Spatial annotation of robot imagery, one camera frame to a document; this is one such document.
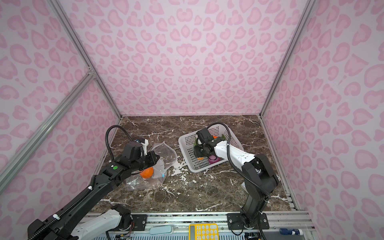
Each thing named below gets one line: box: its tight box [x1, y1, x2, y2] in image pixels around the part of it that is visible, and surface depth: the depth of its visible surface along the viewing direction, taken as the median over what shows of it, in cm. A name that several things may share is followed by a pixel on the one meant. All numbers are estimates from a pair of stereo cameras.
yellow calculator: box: [188, 223, 219, 240], surface depth 71 cm
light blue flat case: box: [149, 226, 173, 235], surface depth 70 cm
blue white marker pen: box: [279, 228, 303, 236], surface depth 70 cm
